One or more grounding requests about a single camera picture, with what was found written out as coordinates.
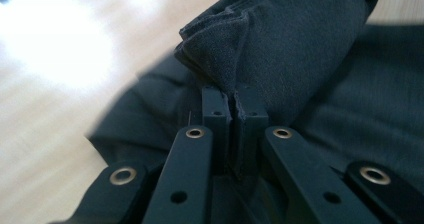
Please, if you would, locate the dark pleated skirt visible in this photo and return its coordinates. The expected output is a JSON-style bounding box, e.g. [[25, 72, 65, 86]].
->
[[85, 0, 424, 224]]

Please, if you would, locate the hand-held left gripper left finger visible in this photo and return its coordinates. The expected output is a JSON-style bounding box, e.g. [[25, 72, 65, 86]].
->
[[200, 85, 233, 178]]

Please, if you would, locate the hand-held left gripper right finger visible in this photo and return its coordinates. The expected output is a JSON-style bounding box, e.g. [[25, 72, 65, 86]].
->
[[232, 83, 270, 179]]

